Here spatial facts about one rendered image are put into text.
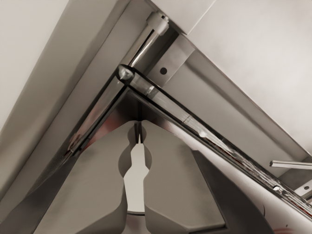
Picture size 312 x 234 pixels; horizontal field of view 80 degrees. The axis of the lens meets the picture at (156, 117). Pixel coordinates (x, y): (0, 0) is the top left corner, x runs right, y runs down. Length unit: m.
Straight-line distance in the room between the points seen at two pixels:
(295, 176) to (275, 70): 0.21
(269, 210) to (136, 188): 0.15
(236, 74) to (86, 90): 0.16
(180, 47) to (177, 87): 0.06
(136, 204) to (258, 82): 0.16
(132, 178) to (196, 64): 0.14
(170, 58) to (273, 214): 0.21
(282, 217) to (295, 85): 0.15
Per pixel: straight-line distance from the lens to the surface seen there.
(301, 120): 0.22
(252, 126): 0.28
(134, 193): 0.20
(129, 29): 0.21
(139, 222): 0.24
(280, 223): 0.29
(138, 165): 0.17
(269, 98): 0.19
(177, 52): 0.18
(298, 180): 0.36
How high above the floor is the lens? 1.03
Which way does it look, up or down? 61 degrees down
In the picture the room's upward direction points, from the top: 174 degrees clockwise
